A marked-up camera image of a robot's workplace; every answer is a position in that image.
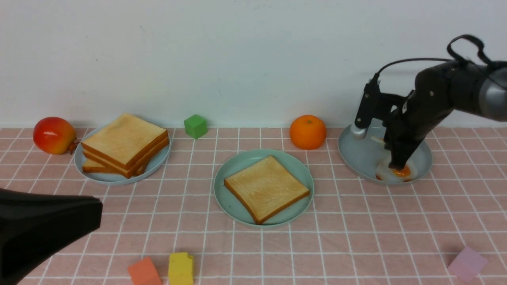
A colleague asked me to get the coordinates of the fried egg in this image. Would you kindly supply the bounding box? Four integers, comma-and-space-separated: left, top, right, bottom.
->
375, 155, 418, 183
370, 136, 385, 145

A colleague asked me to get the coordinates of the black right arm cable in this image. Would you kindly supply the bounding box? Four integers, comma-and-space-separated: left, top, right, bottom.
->
372, 34, 507, 86

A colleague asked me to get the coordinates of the red yellow apple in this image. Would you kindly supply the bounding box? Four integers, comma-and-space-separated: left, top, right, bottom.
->
32, 116, 79, 155

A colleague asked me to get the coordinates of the teal centre plate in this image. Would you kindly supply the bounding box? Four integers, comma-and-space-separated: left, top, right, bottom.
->
213, 148, 314, 228

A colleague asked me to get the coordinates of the orange block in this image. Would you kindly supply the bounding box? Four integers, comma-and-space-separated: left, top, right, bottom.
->
128, 256, 162, 285

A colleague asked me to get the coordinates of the orange fruit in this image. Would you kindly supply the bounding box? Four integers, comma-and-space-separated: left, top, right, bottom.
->
289, 115, 327, 150

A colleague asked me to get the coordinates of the toast slice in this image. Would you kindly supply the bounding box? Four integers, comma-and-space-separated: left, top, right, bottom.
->
223, 156, 311, 225
81, 133, 170, 174
81, 113, 168, 146
82, 158, 150, 178

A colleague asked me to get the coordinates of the pink block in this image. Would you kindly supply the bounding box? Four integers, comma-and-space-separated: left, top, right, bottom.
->
448, 247, 488, 284

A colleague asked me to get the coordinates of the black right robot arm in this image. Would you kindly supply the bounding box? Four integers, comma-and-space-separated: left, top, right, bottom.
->
384, 60, 506, 170

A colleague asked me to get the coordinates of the yellow block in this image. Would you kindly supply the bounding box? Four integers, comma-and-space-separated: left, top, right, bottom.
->
168, 252, 195, 285

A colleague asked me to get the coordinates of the blue bread plate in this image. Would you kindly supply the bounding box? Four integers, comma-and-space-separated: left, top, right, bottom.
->
74, 134, 172, 186

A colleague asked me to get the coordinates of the green cube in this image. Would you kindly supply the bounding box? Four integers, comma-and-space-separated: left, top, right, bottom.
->
183, 114, 208, 140

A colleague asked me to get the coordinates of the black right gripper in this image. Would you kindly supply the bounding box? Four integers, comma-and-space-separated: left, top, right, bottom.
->
382, 89, 455, 170

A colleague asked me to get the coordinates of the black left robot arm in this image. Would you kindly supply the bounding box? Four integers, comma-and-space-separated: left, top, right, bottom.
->
0, 189, 103, 285

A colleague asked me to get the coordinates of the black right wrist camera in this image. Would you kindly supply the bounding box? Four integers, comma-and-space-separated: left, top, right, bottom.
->
350, 72, 405, 140

